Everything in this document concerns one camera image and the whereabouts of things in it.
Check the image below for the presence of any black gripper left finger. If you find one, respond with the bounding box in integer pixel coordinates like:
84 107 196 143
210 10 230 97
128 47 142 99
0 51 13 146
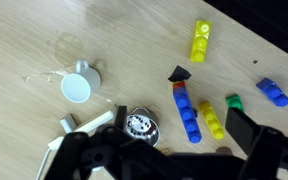
43 105 132 180

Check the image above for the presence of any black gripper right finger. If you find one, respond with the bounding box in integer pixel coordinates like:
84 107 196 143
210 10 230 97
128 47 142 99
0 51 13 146
224 106 288 180

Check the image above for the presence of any yellow three-stud toy brick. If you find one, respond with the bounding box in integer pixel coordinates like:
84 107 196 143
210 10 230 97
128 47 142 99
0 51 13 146
197 100 226 141
189 19 213 64

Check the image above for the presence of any white plug adapter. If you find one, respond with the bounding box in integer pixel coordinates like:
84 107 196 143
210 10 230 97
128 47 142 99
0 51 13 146
59 113 79 134

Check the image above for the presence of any green two-stud toy brick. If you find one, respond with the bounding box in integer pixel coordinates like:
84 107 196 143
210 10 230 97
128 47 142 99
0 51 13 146
224 93 245 113

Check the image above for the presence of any blue two-stud toy brick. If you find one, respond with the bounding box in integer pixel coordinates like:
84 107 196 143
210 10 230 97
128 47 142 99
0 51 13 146
255 77 288 108

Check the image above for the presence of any blue four-stud toy brick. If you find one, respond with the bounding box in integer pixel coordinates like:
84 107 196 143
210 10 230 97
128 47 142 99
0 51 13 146
172 84 203 145

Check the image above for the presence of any white ceramic mug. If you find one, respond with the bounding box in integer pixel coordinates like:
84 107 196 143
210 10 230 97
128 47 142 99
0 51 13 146
60 59 102 104

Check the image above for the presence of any small metal pot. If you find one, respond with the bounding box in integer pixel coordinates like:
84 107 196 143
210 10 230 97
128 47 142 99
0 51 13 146
125 106 161 148

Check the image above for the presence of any red toy brick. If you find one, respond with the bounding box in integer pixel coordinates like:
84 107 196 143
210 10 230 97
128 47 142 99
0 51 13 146
172 80 187 90

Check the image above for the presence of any large black tape piece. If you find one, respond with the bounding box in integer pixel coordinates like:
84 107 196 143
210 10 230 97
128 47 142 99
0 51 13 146
167 64 192 83

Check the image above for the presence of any white power cable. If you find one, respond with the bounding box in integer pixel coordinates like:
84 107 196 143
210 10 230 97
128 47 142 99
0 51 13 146
35 134 66 180

